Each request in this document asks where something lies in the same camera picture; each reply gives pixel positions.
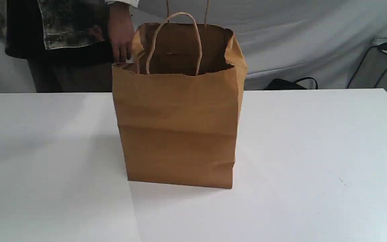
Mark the light sleeve forearm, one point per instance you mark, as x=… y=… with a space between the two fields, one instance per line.
x=133 y=3

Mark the brown paper bag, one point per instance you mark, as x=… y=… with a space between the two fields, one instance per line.
x=178 y=104

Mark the person's hand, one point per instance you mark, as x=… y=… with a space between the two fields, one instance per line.
x=121 y=31

